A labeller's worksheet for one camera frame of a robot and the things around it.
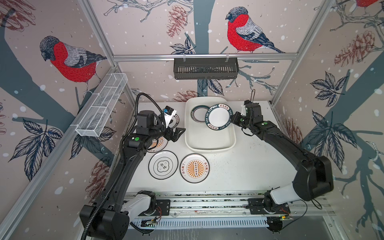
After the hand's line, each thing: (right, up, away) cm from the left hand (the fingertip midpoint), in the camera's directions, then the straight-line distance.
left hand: (177, 124), depth 72 cm
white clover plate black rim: (-11, -25, +16) cm, 32 cm away
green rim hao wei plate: (+23, +4, +17) cm, 29 cm away
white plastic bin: (+11, -11, +29) cm, 33 cm away
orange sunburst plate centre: (+9, -27, +15) cm, 32 cm away
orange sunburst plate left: (-14, -14, +26) cm, 33 cm away
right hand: (+29, +3, +14) cm, 32 cm away
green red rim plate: (+11, +7, +46) cm, 48 cm away
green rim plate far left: (-6, -1, +36) cm, 36 cm away
